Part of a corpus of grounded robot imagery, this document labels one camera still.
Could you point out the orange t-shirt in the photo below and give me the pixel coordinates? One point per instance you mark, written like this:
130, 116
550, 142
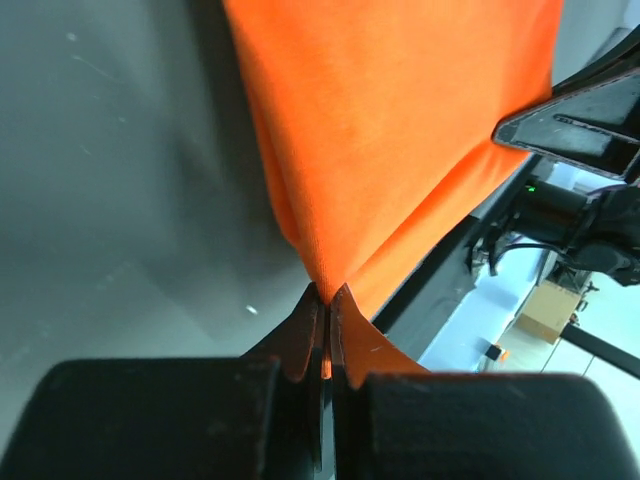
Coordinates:
374, 122

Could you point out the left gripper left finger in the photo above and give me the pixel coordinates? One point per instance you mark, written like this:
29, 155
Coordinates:
255, 416

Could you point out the cardboard box in background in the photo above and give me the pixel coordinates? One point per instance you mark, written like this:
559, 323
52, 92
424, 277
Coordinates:
548, 310

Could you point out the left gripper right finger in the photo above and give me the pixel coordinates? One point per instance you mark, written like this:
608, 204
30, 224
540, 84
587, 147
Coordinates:
393, 419

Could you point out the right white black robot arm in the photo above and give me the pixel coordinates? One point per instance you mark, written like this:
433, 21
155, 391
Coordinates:
597, 233

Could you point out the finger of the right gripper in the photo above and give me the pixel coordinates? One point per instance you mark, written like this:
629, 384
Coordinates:
614, 75
595, 127

